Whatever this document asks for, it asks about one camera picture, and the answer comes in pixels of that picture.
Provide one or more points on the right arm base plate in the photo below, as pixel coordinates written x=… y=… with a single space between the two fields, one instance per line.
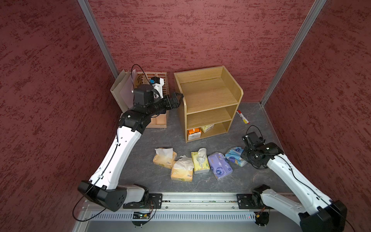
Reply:
x=251 y=202

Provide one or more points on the pink folder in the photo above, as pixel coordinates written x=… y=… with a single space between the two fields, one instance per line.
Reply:
x=127 y=93

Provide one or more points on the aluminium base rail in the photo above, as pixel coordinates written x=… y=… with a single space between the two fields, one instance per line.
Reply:
x=201 y=201

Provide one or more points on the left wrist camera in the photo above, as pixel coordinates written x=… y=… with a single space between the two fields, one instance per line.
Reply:
x=157 y=84

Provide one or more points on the red white marker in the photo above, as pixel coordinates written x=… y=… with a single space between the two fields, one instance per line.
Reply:
x=242 y=117

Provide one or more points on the orange white tissue box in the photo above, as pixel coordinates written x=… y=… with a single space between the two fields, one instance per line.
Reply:
x=193 y=134

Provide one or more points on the yellow tissue box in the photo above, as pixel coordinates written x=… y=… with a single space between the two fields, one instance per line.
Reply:
x=182 y=169
x=165 y=157

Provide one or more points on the blue tissue pack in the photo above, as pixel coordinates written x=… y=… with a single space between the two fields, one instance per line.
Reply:
x=234 y=156

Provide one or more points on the beige plastic file organizer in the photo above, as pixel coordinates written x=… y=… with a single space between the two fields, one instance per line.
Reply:
x=159 y=121

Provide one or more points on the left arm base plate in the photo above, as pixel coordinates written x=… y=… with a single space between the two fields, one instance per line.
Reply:
x=149 y=201

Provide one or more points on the wooden three-tier shelf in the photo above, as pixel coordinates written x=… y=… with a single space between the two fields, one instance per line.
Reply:
x=211 y=97

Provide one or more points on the small green yellow tissue pack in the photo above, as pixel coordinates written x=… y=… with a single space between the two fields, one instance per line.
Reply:
x=207 y=128

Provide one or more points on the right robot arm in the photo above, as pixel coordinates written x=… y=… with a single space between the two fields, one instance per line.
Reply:
x=315 y=211

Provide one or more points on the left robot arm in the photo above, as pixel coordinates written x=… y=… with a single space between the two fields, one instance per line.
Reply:
x=102 y=188

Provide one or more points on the yellow-green tissue pack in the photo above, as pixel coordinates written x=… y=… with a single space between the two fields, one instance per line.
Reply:
x=200 y=161

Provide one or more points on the purple tissue pack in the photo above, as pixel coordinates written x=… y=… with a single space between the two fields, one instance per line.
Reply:
x=219 y=165

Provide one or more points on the grey cardboard folder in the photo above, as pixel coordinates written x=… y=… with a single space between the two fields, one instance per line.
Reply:
x=116 y=88

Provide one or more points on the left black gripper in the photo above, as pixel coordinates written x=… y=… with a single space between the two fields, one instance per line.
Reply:
x=175 y=104

